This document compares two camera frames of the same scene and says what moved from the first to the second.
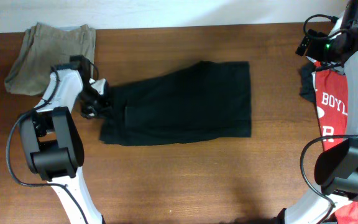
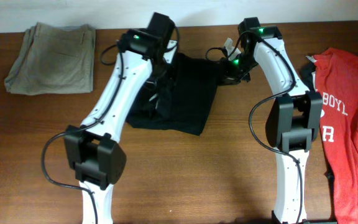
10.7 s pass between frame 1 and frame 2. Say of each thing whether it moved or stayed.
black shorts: moved
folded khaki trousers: stayed
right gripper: moved
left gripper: moved
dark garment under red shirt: stayed
